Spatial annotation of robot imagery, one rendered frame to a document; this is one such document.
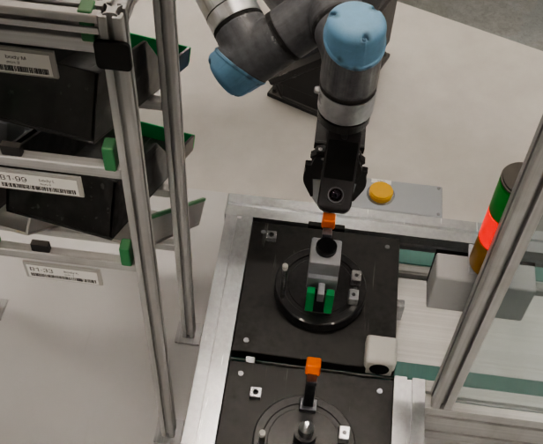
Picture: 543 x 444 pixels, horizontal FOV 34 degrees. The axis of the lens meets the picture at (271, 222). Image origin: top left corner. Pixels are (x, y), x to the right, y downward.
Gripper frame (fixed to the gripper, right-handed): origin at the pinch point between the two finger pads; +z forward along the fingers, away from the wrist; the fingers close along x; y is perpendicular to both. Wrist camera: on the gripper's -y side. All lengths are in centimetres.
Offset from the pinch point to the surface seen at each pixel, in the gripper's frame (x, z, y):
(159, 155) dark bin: 22.1, -22.6, -12.0
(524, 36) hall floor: -67, 107, 174
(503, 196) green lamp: -17.0, -33.5, -21.4
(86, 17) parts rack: 22, -59, -30
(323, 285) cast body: -0.2, 2.1, -11.9
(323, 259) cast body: 0.3, -1.9, -10.1
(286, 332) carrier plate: 4.4, 9.6, -16.0
